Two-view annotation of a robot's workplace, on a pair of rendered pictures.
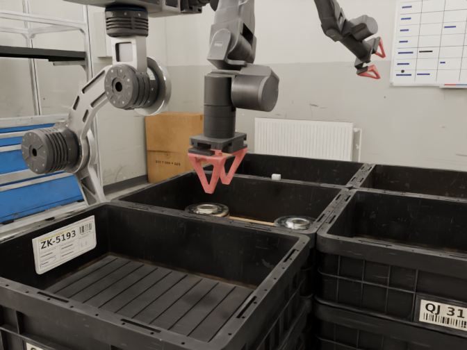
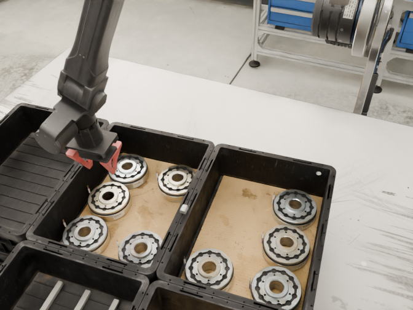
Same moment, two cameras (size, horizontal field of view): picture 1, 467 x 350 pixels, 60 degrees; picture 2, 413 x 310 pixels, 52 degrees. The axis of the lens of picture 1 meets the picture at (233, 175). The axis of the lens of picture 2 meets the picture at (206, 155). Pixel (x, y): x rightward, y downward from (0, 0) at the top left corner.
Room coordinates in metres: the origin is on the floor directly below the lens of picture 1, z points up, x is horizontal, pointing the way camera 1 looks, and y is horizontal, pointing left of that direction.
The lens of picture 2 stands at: (0.90, -0.68, 1.66)
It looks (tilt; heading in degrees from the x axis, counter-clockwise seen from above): 44 degrees down; 85
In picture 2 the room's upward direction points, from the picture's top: 3 degrees counter-clockwise
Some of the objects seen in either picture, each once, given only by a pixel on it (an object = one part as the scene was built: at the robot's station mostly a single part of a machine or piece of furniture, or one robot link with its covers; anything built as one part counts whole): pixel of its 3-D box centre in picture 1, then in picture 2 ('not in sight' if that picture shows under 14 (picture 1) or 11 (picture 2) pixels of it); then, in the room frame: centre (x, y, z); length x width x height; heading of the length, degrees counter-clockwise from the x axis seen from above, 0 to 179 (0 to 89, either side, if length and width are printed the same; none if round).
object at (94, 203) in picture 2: not in sight; (108, 197); (0.72, 0.03, 0.86); 0.10 x 0.10 x 0.01
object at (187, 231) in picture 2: (283, 189); (253, 233); (1.05, -0.14, 0.87); 0.40 x 0.30 x 0.11; 64
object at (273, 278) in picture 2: not in sight; (276, 287); (1.07, -0.27, 0.86); 0.05 x 0.05 x 0.01
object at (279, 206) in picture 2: not in sight; (294, 205); (1.16, -0.07, 0.86); 0.10 x 0.10 x 0.01
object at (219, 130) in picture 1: (219, 125); (87, 133); (0.72, 0.02, 1.07); 0.10 x 0.07 x 0.07; 153
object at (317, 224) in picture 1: (235, 199); (129, 188); (0.78, 0.00, 0.92); 0.40 x 0.30 x 0.02; 64
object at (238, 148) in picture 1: (222, 162); (104, 157); (0.74, 0.02, 1.00); 0.07 x 0.07 x 0.09; 63
